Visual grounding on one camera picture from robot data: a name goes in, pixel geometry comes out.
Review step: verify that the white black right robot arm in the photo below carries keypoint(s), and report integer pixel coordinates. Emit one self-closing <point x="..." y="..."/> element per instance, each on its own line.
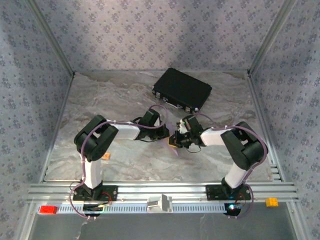
<point x="245" y="150"/>

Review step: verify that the aluminium table side rail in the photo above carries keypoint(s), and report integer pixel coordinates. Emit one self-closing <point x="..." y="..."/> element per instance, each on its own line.
<point x="58" y="127"/>
<point x="260" y="112"/>

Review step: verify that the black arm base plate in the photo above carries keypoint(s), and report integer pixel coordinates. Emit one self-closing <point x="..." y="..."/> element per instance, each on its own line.
<point x="110" y="193"/>
<point x="213" y="192"/>

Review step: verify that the yellow toy brick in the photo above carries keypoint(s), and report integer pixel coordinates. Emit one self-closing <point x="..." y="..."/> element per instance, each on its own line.
<point x="272" y="202"/>

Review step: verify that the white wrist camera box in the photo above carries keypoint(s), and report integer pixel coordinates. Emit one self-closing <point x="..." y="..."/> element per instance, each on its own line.
<point x="182" y="128"/>
<point x="160" y="123"/>

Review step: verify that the aluminium frame leg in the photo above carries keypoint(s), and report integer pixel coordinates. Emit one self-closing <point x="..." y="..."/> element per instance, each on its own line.
<point x="296" y="225"/>
<point x="28" y="225"/>

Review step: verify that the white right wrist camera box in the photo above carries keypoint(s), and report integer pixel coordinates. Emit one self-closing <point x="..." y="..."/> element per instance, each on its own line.
<point x="182" y="128"/>

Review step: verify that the black hard case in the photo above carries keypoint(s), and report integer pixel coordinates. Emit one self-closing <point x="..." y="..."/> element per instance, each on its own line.
<point x="182" y="87"/>

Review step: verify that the purple paper sheet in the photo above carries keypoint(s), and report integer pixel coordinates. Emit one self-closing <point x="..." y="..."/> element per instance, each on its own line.
<point x="174" y="150"/>

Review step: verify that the grey metal bracket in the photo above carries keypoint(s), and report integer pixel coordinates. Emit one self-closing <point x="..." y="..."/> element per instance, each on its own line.
<point x="160" y="203"/>

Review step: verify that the black controller board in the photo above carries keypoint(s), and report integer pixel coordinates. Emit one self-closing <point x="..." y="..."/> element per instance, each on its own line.
<point x="232" y="212"/>
<point x="92" y="212"/>

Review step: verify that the aluminium mounting rail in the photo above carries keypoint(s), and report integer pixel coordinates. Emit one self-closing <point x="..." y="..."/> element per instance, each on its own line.
<point x="162" y="188"/>

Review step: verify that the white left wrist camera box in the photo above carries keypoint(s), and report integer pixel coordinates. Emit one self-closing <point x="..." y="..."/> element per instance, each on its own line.
<point x="160" y="123"/>

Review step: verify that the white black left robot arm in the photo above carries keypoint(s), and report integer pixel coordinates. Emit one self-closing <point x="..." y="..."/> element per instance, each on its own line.
<point x="105" y="140"/>

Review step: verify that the orange wooden block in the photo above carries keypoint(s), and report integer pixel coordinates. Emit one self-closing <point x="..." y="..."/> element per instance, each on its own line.
<point x="107" y="157"/>

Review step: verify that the aluminium frame post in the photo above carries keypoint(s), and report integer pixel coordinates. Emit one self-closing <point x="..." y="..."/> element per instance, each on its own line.
<point x="53" y="40"/>
<point x="271" y="37"/>

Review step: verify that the large red toy brick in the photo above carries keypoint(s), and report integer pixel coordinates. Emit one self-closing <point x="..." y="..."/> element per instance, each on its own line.
<point x="48" y="210"/>

